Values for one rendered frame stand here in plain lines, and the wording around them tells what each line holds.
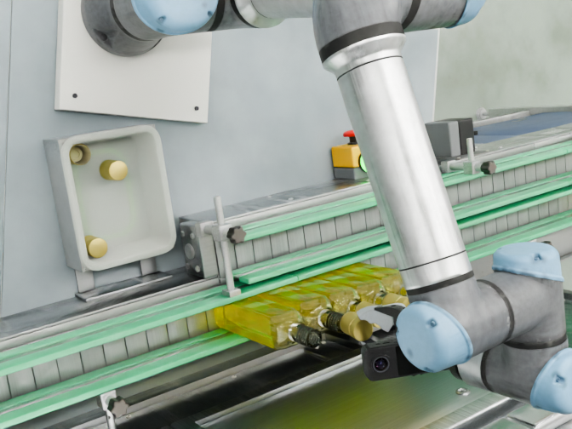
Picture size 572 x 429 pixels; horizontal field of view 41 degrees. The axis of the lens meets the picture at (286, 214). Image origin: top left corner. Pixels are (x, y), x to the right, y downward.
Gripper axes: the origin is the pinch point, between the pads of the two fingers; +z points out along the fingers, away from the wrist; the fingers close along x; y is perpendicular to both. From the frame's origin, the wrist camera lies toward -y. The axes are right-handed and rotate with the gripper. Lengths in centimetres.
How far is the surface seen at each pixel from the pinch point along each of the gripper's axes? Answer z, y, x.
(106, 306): 31.3, -27.0, 5.7
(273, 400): 15.0, -8.0, -13.0
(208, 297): 26.2, -11.2, 3.6
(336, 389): 10.2, 1.4, -13.0
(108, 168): 37, -20, 27
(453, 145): 35, 59, 18
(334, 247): 26.0, 16.4, 5.7
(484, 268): 30, 61, -11
